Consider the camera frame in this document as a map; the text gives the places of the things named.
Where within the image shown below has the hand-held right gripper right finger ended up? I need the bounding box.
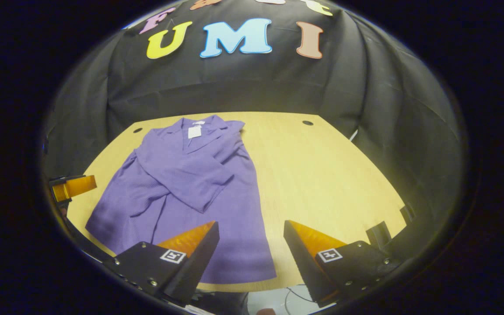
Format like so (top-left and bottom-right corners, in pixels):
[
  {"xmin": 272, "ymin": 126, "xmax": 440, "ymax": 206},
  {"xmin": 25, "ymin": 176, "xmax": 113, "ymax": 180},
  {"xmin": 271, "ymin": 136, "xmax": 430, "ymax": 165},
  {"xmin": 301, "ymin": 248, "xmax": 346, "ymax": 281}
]
[{"xmin": 283, "ymin": 220, "xmax": 402, "ymax": 308}]

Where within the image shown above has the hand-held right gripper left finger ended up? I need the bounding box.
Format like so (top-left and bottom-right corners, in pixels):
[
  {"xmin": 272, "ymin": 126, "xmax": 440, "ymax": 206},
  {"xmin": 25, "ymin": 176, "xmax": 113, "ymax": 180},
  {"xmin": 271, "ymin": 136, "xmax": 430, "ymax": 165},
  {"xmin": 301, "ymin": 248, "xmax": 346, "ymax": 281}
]
[{"xmin": 103, "ymin": 221, "xmax": 220, "ymax": 305}]

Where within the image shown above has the black backdrop cloth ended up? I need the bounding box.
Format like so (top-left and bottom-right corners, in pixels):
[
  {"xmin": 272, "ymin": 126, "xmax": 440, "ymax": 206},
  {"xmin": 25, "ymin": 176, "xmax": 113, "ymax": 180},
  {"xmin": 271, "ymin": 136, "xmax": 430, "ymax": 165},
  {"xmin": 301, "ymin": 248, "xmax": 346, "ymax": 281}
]
[{"xmin": 42, "ymin": 0, "xmax": 463, "ymax": 248}]

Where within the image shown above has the purple shirt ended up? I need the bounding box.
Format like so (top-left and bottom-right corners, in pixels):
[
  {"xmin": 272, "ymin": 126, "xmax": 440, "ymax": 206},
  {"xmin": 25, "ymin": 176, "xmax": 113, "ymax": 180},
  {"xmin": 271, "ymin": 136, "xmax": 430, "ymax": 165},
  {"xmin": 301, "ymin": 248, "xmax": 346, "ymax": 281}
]
[{"xmin": 85, "ymin": 115, "xmax": 277, "ymax": 284}]

